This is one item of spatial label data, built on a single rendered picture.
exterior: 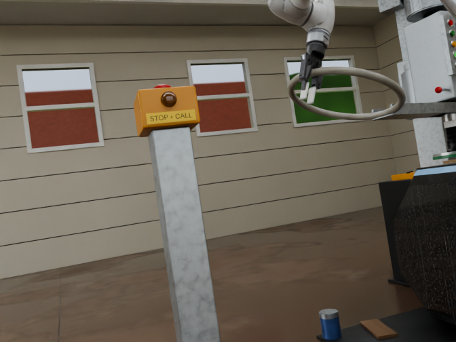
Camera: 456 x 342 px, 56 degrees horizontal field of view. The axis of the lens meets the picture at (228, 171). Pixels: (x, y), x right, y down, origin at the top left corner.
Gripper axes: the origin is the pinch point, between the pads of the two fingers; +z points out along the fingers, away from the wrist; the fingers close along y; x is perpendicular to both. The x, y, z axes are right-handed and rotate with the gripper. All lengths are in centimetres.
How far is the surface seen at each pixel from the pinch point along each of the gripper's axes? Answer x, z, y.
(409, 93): 35, -69, 140
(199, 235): -35, 66, -63
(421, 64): -9, -45, 68
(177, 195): -32, 59, -69
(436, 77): -17, -37, 69
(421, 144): 32, -38, 160
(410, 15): -6, -67, 57
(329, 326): 29, 89, 80
